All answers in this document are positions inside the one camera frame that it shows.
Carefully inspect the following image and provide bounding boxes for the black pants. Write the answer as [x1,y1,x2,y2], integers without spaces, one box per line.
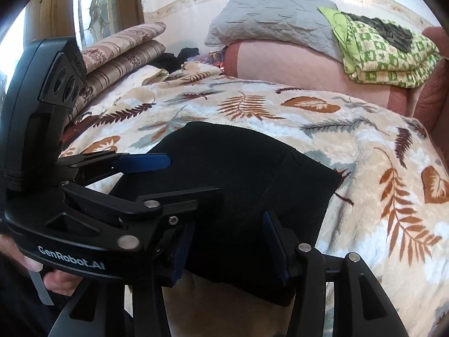
[111,122,341,307]

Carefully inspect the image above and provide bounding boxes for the stained glass window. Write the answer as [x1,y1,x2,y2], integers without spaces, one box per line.
[73,0,117,49]

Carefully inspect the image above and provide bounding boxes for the pink upholstered sofa bed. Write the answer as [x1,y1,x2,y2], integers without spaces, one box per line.
[224,27,448,154]

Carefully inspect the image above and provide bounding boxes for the green white folded blanket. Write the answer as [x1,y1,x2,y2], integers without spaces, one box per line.
[320,8,441,88]

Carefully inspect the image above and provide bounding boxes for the grey quilted pillow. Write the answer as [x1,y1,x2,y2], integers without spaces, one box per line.
[205,0,342,62]

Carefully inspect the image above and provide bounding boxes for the leaf print fleece blanket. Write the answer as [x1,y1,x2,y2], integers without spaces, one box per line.
[59,61,449,337]

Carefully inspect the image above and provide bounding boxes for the person left hand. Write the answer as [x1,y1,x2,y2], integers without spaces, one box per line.
[1,234,82,297]

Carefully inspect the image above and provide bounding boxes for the brown striped folded bedding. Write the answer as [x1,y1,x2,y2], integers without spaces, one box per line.
[65,22,167,123]

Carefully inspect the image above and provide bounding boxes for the cream patterned sheet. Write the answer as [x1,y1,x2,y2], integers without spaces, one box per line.
[68,65,169,123]

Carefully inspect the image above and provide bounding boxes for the colourful snack packets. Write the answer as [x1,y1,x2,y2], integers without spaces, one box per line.
[187,49,225,72]

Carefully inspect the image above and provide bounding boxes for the black garment in background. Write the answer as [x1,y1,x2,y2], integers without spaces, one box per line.
[149,48,200,73]

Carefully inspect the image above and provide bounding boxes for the dark grey knit cloth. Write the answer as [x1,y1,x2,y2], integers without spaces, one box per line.
[345,12,413,53]

